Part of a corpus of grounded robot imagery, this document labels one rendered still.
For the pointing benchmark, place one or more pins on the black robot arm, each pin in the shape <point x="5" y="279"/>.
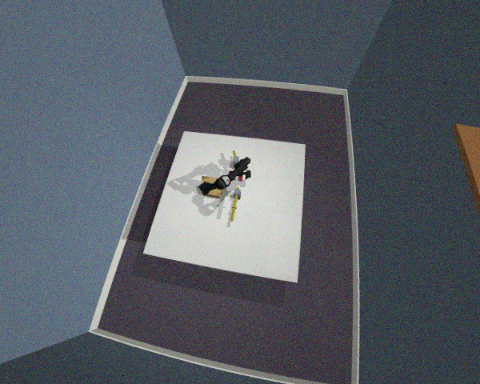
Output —
<point x="220" y="184"/>

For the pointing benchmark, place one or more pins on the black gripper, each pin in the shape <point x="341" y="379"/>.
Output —
<point x="247" y="174"/>

